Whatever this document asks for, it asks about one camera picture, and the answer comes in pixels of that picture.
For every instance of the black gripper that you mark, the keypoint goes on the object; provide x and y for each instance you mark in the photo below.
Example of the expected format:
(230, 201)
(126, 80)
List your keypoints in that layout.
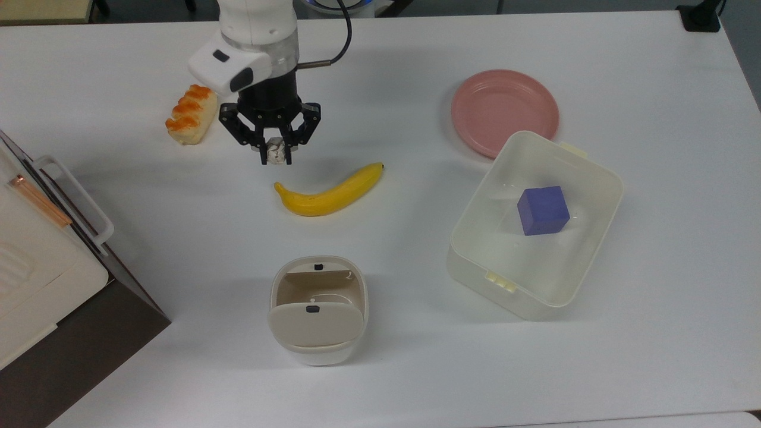
(270, 104)

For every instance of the white paper ball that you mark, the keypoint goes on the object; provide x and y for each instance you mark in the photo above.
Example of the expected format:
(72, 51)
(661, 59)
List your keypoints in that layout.
(276, 152)

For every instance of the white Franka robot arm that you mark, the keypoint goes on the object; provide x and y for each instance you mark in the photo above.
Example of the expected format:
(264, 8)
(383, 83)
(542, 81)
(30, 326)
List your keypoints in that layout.
(255, 35)

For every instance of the small white trash bin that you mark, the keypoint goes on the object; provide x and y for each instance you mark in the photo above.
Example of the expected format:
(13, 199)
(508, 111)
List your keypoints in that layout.
(357, 279)

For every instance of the cream trash bin swing lid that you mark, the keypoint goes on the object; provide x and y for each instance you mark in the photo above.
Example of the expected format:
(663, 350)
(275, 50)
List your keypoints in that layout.
(315, 327)

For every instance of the orange glazed toy bread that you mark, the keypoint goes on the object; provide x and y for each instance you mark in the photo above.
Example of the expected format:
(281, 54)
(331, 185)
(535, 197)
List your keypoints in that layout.
(190, 117)

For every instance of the yellow banana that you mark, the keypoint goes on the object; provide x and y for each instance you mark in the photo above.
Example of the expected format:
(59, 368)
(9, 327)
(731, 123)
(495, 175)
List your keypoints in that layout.
(324, 198)

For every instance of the pink round plate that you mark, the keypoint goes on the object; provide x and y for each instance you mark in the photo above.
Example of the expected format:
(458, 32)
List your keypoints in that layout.
(499, 110)

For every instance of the wooden desk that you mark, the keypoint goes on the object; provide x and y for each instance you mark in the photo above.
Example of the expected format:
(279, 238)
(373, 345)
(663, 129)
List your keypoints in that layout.
(41, 10)

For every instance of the translucent white plastic container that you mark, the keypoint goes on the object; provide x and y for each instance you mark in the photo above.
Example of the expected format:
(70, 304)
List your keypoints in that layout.
(505, 261)

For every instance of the purple cube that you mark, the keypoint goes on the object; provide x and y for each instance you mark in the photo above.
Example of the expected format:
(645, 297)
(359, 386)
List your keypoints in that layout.
(542, 211)

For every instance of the white and brown countertop oven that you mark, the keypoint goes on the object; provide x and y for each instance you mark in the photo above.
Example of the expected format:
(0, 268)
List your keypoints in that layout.
(35, 279)

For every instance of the black table clamp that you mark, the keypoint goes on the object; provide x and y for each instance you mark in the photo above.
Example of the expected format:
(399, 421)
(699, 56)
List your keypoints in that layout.
(700, 18)

